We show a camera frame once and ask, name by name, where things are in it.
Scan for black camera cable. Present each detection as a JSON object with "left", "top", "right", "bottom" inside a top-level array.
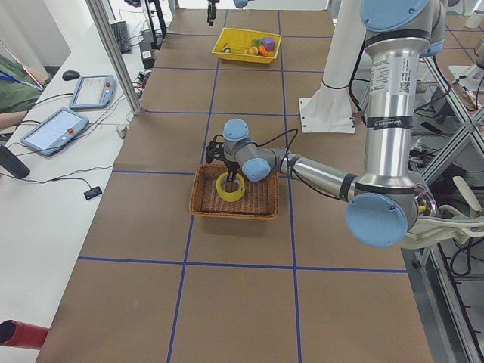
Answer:
[{"left": 253, "top": 128, "right": 299, "bottom": 160}]

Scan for brown wicker basket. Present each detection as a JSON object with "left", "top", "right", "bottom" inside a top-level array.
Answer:
[{"left": 189, "top": 164, "right": 279, "bottom": 220}]

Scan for purple foam block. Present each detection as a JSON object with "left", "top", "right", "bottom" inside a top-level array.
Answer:
[{"left": 262, "top": 36, "right": 276, "bottom": 52}]

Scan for teach pendant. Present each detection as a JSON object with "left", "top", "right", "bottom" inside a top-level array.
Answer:
[
  {"left": 69, "top": 75, "right": 116, "bottom": 111},
  {"left": 20, "top": 107, "right": 89, "bottom": 157}
]

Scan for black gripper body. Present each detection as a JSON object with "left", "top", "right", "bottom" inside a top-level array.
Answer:
[{"left": 207, "top": 135, "right": 239, "bottom": 171}]

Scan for yellow plastic mesh basket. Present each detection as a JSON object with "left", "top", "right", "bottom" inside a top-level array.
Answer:
[{"left": 212, "top": 27, "right": 281, "bottom": 64}]

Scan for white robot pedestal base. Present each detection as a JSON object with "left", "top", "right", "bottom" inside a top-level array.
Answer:
[{"left": 299, "top": 0, "right": 366, "bottom": 133}]

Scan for far teach pendant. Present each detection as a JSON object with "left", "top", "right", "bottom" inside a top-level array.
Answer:
[{"left": 69, "top": 75, "right": 116, "bottom": 111}]

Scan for black computer mouse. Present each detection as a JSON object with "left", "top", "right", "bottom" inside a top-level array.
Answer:
[{"left": 61, "top": 70, "right": 80, "bottom": 81}]

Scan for small black device box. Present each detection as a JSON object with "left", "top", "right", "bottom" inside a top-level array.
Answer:
[{"left": 83, "top": 186, "right": 102, "bottom": 200}]

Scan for toy croissant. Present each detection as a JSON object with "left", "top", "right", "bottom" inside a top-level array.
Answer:
[{"left": 244, "top": 46, "right": 259, "bottom": 56}]

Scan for black water bottle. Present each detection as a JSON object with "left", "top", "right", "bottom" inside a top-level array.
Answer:
[{"left": 0, "top": 145, "right": 30, "bottom": 178}]

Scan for person in green shirt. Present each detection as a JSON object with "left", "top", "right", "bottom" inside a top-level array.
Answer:
[{"left": 1, "top": 55, "right": 51, "bottom": 129}]

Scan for red cylinder object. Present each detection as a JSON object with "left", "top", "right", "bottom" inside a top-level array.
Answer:
[{"left": 1, "top": 320, "right": 49, "bottom": 350}]

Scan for near teach pendant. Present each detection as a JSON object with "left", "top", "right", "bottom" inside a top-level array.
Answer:
[{"left": 20, "top": 107, "right": 89, "bottom": 157}]

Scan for white office chair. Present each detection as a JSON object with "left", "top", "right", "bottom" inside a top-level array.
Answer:
[{"left": 400, "top": 176, "right": 483, "bottom": 250}]

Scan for yellow clear tape roll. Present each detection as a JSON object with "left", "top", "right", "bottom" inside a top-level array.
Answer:
[{"left": 216, "top": 172, "right": 245, "bottom": 203}]

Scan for orange toy carrot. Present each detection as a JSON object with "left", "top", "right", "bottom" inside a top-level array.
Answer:
[{"left": 253, "top": 38, "right": 272, "bottom": 57}]

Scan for black keyboard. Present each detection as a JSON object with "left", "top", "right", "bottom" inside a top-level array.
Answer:
[{"left": 110, "top": 20, "right": 132, "bottom": 54}]

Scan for aluminium frame post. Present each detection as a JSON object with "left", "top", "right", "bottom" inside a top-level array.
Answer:
[{"left": 85, "top": 0, "right": 141, "bottom": 116}]

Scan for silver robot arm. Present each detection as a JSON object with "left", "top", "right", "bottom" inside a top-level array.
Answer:
[
  {"left": 206, "top": 1, "right": 448, "bottom": 249},
  {"left": 206, "top": 0, "right": 250, "bottom": 26}
]

